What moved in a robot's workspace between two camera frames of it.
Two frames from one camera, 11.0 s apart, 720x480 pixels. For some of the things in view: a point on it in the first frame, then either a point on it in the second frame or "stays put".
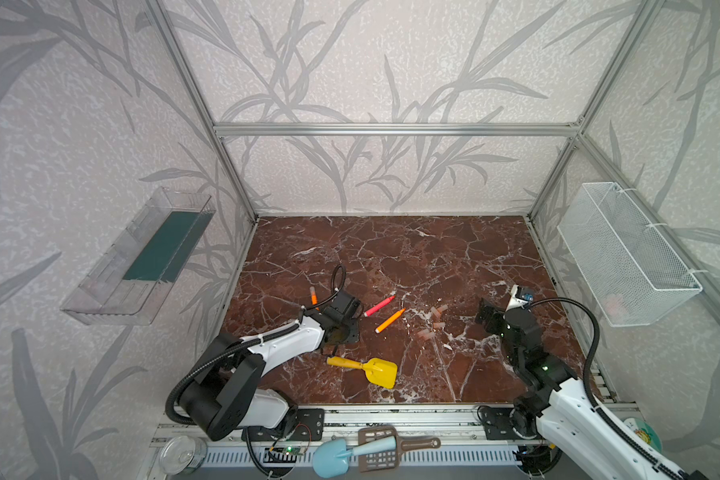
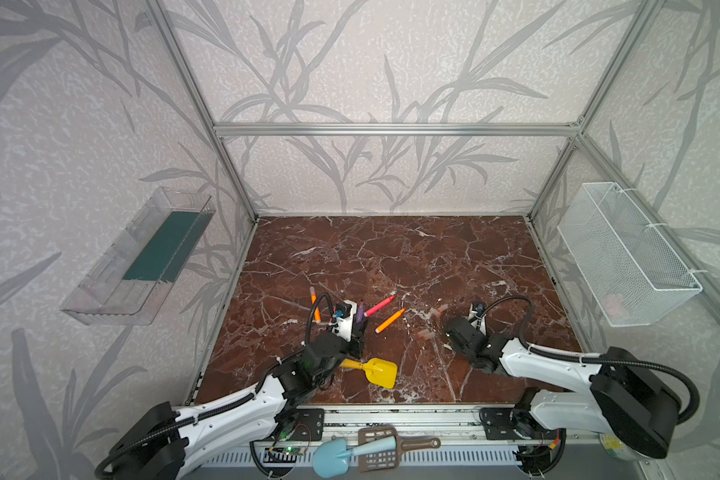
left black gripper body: [348, 332] to [355, 339]
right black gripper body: [490, 317] to [456, 327]
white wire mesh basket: [633, 274] stays put
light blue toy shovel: [331, 456] stays put
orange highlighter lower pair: [389, 321] stays put
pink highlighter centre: [378, 306] stays put
